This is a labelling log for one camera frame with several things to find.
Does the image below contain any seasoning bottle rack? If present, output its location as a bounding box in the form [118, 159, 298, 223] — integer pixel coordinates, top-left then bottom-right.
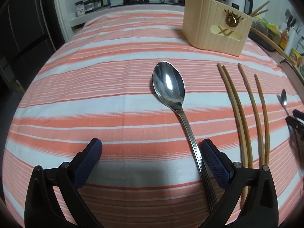
[75, 0, 111, 17]

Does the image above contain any small steel spoon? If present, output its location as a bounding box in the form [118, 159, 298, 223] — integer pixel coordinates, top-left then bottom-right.
[280, 89, 289, 115]

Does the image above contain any striped orange white tablecloth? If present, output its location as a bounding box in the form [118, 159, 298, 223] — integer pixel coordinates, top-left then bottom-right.
[3, 6, 303, 227]

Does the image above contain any sauce bottle red label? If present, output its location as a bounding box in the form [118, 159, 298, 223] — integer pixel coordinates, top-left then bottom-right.
[278, 25, 290, 50]

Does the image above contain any chopstick in holder right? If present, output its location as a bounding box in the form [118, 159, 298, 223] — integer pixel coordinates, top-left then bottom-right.
[250, 1, 270, 17]

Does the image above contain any wooden chopstick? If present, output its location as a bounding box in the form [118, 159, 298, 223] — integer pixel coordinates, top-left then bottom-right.
[237, 63, 265, 167]
[217, 63, 249, 204]
[254, 74, 270, 166]
[222, 65, 253, 168]

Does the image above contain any white electric kettle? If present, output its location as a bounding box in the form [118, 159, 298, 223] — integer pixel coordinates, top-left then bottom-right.
[227, 0, 253, 15]

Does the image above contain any beige utensil holder box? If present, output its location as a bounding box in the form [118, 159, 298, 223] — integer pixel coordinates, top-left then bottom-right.
[182, 0, 253, 57]

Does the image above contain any large steel spoon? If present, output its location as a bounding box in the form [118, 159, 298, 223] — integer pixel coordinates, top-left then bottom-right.
[152, 61, 217, 211]

